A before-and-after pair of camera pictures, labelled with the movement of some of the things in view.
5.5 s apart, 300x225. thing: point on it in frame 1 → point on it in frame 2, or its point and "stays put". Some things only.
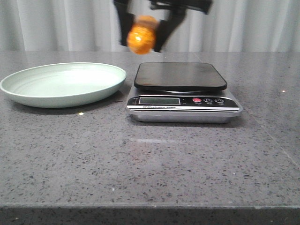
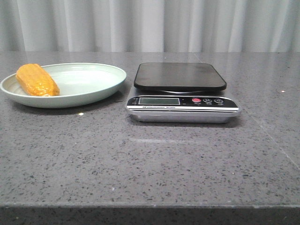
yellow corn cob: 141,35 → 36,81
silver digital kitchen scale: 187,93 stays put
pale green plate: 63,85 stays put
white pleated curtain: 93,26 stays put
